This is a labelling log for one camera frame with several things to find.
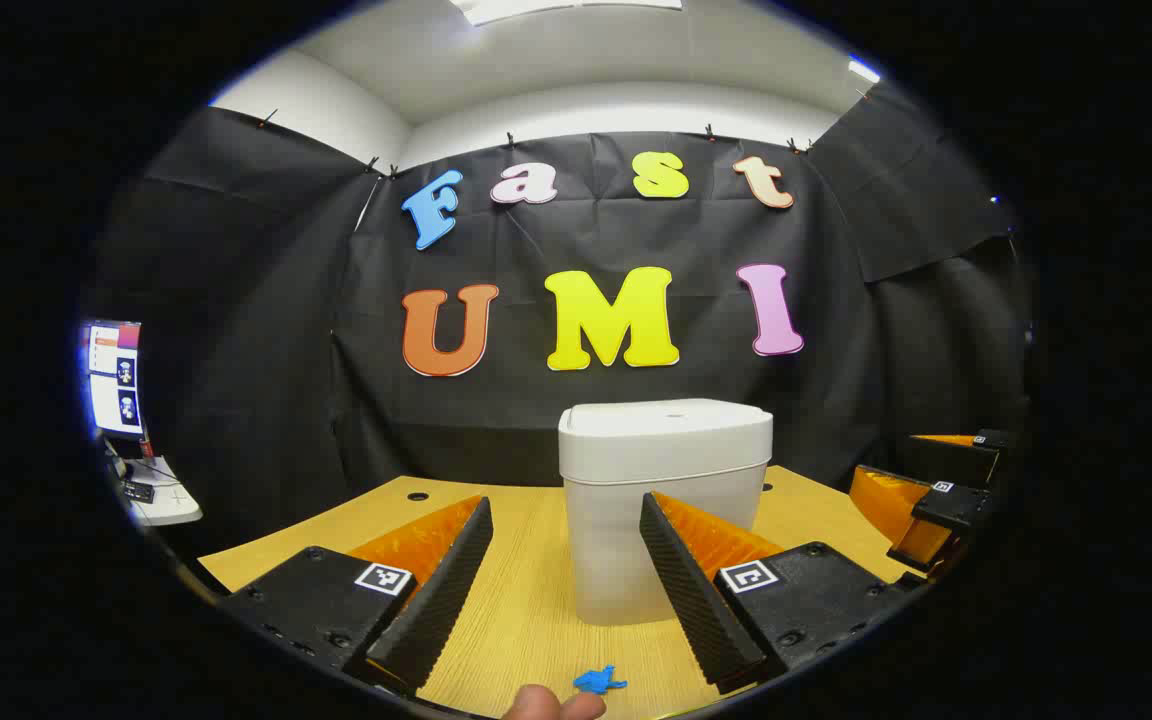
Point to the white side table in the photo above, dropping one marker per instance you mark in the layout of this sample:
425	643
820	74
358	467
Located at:
171	505

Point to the small ceiling light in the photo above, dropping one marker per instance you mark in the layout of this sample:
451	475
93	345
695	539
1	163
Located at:
863	70

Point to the long ceiling light panel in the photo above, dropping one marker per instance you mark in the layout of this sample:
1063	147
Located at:
566	8

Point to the white desktop garbage bin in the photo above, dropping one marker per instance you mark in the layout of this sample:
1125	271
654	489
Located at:
666	470

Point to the black backdrop cloth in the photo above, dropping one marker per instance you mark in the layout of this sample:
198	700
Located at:
586	230

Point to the wooden desktop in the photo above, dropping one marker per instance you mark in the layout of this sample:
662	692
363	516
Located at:
526	600

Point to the blue paper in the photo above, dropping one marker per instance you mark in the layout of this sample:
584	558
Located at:
598	682

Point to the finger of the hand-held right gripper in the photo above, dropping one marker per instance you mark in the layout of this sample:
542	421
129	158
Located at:
956	462
951	505

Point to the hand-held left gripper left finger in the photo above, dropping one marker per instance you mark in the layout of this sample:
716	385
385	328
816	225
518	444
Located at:
446	590

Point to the small black device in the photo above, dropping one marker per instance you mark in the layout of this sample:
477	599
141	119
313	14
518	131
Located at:
138	491

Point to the computer monitor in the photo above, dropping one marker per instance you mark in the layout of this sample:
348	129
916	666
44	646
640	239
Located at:
114	380

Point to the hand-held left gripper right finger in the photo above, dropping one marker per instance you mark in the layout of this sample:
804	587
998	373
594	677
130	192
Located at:
686	590

